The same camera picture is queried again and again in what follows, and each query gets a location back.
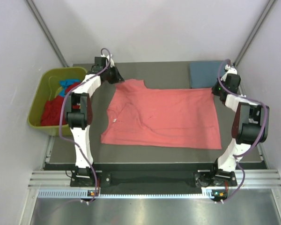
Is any aluminium frame post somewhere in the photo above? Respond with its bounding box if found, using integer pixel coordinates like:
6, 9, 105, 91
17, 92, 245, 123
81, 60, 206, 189
24, 0, 69, 67
233, 0, 277, 67

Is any dark red t shirt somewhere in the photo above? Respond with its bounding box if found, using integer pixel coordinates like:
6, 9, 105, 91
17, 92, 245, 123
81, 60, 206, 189
40, 83, 79, 126

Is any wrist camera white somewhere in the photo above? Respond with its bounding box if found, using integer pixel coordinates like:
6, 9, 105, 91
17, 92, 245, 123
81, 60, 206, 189
101, 54, 115, 68
220, 64, 238, 82

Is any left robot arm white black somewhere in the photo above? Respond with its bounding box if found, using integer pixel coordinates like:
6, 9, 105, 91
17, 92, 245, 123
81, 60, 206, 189
63, 54, 124, 188

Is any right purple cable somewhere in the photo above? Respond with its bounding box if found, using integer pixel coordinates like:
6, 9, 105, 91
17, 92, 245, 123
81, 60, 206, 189
216, 58, 271, 203

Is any slotted cable duct rail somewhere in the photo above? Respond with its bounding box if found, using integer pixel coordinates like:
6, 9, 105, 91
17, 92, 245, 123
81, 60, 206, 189
37, 188, 226, 199

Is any right aluminium frame post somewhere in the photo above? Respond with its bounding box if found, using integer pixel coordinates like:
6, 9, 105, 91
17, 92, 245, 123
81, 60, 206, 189
233, 0, 277, 67

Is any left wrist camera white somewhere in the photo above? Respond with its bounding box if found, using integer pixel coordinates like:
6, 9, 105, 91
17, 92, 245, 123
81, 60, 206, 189
101, 54, 115, 68

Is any folded grey-blue t shirt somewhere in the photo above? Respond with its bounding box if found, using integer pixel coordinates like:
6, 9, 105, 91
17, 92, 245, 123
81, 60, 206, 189
189, 60, 227, 89

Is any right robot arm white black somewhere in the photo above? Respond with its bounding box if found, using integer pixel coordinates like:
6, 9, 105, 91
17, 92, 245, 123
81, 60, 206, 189
209, 69, 269, 186

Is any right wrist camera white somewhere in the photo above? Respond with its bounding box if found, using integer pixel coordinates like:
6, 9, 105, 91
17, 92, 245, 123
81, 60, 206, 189
220, 64, 238, 82

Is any olive green plastic bin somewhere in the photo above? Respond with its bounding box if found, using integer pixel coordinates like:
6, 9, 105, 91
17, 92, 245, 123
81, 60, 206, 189
27, 67, 87, 136

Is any blue t shirt in bin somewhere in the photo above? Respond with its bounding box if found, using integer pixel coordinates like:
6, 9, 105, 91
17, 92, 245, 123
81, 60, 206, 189
59, 79, 81, 98

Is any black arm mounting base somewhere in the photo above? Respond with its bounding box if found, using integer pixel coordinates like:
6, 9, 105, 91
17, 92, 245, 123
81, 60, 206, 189
70, 161, 237, 195

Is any pink t shirt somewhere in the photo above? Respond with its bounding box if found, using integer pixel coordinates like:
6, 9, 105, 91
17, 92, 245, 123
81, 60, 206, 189
101, 79, 222, 150

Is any left aluminium frame post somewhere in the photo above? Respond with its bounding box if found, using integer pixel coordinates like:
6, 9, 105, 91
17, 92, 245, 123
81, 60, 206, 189
24, 0, 69, 67

